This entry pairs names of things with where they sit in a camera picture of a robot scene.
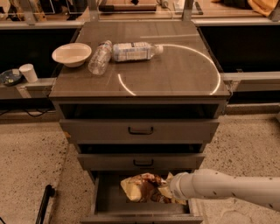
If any black bar on floor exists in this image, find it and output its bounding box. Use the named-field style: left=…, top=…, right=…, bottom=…
left=35, top=185, right=56, bottom=224

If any yellow cloth in background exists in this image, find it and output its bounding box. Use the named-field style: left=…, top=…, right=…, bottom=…
left=211, top=0, right=279, bottom=18

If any white paper cup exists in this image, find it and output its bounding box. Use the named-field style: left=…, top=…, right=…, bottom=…
left=19, top=64, right=38, bottom=83

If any black cable on floor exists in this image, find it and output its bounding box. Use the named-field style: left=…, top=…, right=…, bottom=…
left=0, top=108, right=55, bottom=118

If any bottom grey drawer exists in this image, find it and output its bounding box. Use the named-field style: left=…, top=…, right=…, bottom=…
left=80, top=171, right=203, bottom=224

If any white labelled plastic bottle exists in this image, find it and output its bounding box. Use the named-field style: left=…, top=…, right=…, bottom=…
left=112, top=42, right=164, bottom=62

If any top grey drawer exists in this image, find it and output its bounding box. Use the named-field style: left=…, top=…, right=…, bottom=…
left=59, top=119, right=219, bottom=144

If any grey drawer cabinet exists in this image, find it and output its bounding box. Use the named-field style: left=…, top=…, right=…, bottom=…
left=47, top=20, right=232, bottom=224

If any grey drawer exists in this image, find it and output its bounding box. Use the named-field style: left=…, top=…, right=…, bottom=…
left=77, top=153, right=205, bottom=171
left=80, top=171, right=203, bottom=224
left=59, top=119, right=219, bottom=144

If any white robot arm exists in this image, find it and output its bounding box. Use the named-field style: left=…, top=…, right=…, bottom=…
left=169, top=169, right=280, bottom=212

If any clear crumpled water bottle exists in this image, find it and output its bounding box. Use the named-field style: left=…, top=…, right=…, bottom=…
left=87, top=40, right=113, bottom=76

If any white bowl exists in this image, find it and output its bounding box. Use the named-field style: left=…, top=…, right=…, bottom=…
left=52, top=43, right=92, bottom=67

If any dark small plate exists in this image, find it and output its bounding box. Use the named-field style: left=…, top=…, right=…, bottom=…
left=0, top=69, right=23, bottom=87

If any middle grey drawer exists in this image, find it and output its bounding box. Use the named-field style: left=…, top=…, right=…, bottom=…
left=77, top=153, right=205, bottom=171

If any brown and yellow chip bag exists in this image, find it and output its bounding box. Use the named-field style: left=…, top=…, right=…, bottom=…
left=120, top=172, right=187, bottom=206

